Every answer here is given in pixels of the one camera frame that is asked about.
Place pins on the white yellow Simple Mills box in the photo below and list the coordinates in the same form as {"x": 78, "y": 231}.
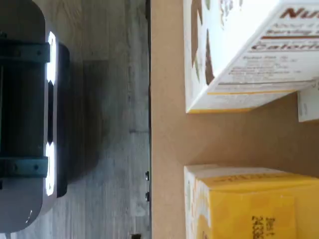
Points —
{"x": 249, "y": 199}

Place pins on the grey robot base platform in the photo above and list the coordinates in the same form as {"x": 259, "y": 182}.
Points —
{"x": 22, "y": 15}

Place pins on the brown shelf board under snack boxes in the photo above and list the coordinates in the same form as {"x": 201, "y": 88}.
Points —
{"x": 169, "y": 124}

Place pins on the black shelf beam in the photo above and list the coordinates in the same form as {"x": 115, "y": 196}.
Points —
{"x": 149, "y": 74}

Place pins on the white brown Simple Mills box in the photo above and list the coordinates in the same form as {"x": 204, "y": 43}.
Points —
{"x": 249, "y": 74}

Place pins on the white box with dark print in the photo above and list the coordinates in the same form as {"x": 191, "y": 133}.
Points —
{"x": 309, "y": 107}

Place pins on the shiny metal base strip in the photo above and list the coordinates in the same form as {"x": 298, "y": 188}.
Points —
{"x": 51, "y": 62}

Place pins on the black base panel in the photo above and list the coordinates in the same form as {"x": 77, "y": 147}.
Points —
{"x": 22, "y": 109}

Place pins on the teal aluminium base frame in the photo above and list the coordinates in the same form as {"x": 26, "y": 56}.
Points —
{"x": 25, "y": 52}

